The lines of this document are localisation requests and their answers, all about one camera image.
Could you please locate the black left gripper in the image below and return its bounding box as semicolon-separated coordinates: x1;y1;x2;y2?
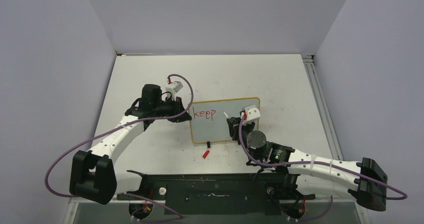
152;95;192;123

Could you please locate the yellow framed whiteboard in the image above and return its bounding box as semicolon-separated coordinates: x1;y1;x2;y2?
188;97;261;145

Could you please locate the red marker cap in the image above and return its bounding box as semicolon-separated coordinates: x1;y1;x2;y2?
202;150;210;159

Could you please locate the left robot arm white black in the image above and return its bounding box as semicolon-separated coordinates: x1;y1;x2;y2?
69;81;192;205

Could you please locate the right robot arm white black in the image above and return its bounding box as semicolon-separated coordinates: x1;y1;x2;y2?
226;117;388;212

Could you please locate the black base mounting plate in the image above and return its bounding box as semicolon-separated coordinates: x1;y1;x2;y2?
133;173;318;215

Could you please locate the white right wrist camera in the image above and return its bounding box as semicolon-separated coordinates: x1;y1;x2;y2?
240;105;261;125

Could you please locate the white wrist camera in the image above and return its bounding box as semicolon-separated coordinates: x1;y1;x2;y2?
164;81;183;101
240;105;261;125

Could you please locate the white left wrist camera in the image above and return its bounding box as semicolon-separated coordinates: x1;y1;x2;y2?
164;81;183;101

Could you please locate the aluminium rail right side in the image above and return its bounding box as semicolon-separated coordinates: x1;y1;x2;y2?
302;55;344;161

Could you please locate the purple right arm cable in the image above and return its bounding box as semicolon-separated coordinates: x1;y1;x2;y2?
238;113;408;223

